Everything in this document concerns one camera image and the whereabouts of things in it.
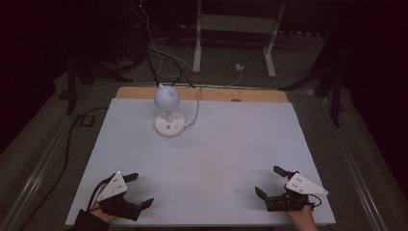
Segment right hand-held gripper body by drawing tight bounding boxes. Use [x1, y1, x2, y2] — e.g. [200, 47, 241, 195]
[265, 171, 329, 213]

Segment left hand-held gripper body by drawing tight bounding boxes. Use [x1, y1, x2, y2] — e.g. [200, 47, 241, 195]
[96, 171, 142, 222]

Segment white round-head desk lamp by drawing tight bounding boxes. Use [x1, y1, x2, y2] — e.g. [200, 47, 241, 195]
[153, 83, 187, 139]

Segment person's right hand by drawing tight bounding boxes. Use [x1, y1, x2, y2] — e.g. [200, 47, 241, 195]
[283, 184, 318, 223]

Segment person's left hand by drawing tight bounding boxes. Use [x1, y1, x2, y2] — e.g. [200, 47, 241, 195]
[90, 184, 118, 224]

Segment white table mat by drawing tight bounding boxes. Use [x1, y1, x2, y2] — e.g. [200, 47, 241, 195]
[64, 97, 337, 227]

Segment black stand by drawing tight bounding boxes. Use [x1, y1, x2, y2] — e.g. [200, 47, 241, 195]
[278, 32, 346, 128]
[64, 53, 135, 116]

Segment white metal stand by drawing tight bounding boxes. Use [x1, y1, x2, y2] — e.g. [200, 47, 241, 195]
[191, 0, 287, 79]

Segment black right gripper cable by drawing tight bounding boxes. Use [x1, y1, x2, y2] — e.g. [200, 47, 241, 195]
[307, 193, 323, 210]

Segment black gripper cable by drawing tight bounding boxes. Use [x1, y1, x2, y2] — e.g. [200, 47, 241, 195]
[87, 178, 114, 213]
[307, 193, 323, 210]

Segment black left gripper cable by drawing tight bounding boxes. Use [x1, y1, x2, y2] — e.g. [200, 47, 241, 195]
[87, 178, 114, 213]

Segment metal floor rail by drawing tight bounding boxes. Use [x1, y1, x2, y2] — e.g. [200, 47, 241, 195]
[317, 95, 390, 231]
[0, 121, 80, 231]

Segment long black floor cable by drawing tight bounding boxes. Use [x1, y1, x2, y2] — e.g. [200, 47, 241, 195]
[18, 106, 110, 231]

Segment black rectangular floor frame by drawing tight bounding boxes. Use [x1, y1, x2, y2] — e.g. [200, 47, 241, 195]
[77, 114, 96, 128]

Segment white lamp cable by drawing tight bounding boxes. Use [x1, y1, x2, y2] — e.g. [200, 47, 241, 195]
[184, 70, 243, 128]

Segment thin white cable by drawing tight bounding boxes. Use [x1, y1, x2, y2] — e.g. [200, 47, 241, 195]
[140, 0, 200, 85]

